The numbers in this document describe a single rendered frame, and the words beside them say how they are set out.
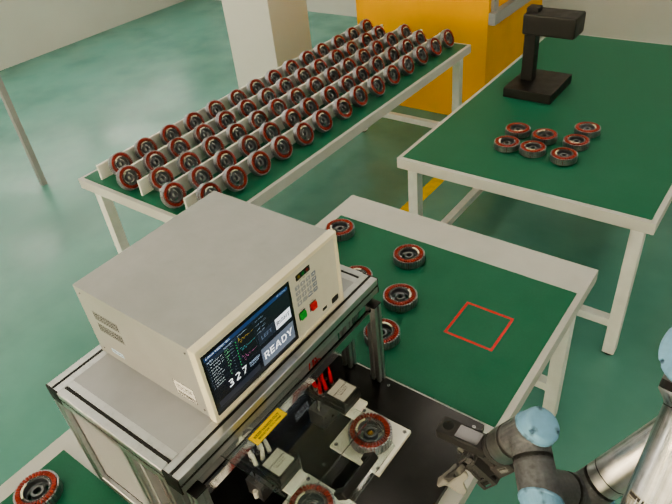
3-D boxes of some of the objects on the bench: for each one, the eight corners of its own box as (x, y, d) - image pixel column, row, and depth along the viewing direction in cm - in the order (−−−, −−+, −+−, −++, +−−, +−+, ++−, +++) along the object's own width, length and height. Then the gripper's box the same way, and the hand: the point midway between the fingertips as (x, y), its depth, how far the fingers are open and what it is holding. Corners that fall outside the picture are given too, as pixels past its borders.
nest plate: (411, 433, 158) (411, 430, 157) (379, 477, 149) (379, 474, 148) (363, 408, 166) (362, 405, 165) (330, 448, 156) (329, 445, 156)
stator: (403, 274, 212) (403, 266, 210) (387, 257, 220) (387, 249, 218) (431, 263, 215) (431, 255, 213) (413, 247, 223) (413, 239, 221)
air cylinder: (284, 478, 151) (281, 465, 148) (264, 502, 146) (260, 489, 143) (269, 468, 154) (265, 455, 150) (249, 491, 149) (244, 478, 146)
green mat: (577, 293, 196) (577, 293, 196) (494, 427, 159) (494, 427, 159) (340, 215, 245) (340, 215, 245) (235, 304, 208) (235, 303, 208)
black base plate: (484, 429, 159) (484, 424, 158) (339, 660, 120) (338, 656, 119) (338, 359, 183) (338, 354, 182) (179, 532, 145) (177, 527, 143)
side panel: (179, 526, 146) (141, 445, 126) (170, 536, 144) (129, 455, 125) (108, 470, 160) (64, 389, 141) (99, 478, 158) (52, 398, 139)
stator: (384, 314, 197) (383, 306, 194) (382, 291, 206) (381, 283, 203) (419, 312, 196) (419, 303, 194) (415, 289, 205) (415, 281, 203)
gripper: (503, 493, 120) (453, 515, 136) (535, 436, 129) (484, 463, 146) (470, 462, 121) (424, 487, 137) (503, 408, 131) (457, 438, 147)
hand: (447, 465), depth 141 cm, fingers open, 9 cm apart
